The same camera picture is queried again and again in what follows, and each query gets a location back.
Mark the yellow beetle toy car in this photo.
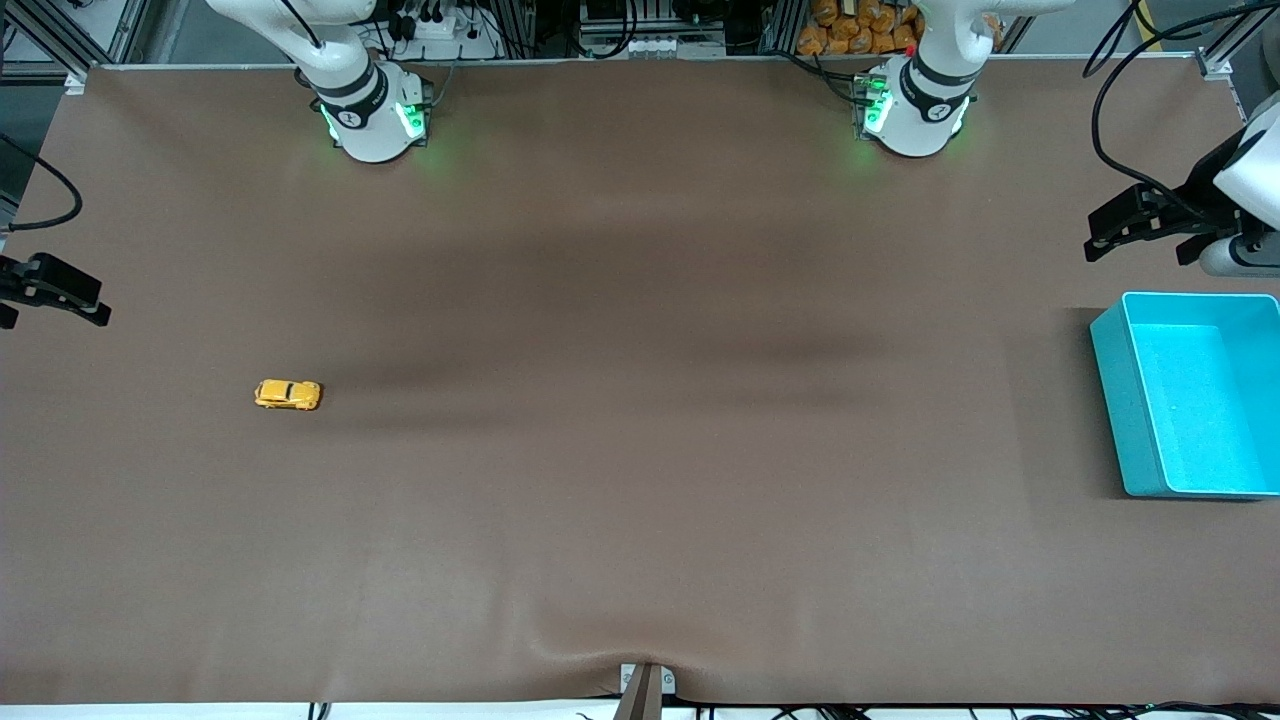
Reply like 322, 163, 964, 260
254, 379, 323, 412

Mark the teal plastic bin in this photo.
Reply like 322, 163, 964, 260
1089, 291, 1280, 500

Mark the orange snack pile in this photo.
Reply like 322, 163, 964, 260
797, 0, 1004, 57

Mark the white power strip with plugs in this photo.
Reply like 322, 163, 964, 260
385, 0, 501, 61

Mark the brown table mat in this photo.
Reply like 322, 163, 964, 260
0, 55, 1280, 706

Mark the grey metal clamp plate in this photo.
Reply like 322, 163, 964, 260
618, 662, 678, 698

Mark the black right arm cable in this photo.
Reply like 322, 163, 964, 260
0, 135, 83, 233

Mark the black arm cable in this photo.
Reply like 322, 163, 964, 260
0, 135, 83, 233
1085, 0, 1280, 221

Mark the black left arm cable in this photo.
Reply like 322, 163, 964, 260
1085, 0, 1280, 221

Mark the aluminium frame profile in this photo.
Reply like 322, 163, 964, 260
0, 0, 151, 97
1196, 5, 1280, 83

